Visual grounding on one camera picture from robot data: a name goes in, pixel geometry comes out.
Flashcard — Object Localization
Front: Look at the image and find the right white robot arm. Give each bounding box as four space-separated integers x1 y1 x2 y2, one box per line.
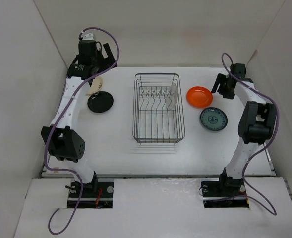
210 63 277 197

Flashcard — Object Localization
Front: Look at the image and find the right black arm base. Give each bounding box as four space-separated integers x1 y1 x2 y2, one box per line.
200 181 249 208

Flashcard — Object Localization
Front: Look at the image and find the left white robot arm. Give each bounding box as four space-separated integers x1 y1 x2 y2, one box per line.
41 38 119 197

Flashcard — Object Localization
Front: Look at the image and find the black plate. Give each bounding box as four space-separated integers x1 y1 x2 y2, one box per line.
87 91 114 114

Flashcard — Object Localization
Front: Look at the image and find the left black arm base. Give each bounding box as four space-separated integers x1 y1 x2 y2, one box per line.
66 181 114 209

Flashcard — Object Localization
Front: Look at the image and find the blue patterned plate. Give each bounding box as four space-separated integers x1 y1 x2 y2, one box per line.
199 107 228 132

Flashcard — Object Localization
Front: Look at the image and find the clear glass plate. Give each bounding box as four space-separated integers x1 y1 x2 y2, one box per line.
165 83 178 110

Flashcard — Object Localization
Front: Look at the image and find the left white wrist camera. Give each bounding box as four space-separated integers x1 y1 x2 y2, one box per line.
79 30 96 41

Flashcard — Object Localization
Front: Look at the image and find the cream plate with flowers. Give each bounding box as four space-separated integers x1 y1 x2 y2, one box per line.
87 76 103 95

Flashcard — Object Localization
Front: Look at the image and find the grey wire dish rack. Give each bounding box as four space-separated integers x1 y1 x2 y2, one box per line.
132 73 185 144

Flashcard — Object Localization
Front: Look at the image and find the orange plate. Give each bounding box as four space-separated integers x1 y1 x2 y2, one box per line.
186 86 213 108

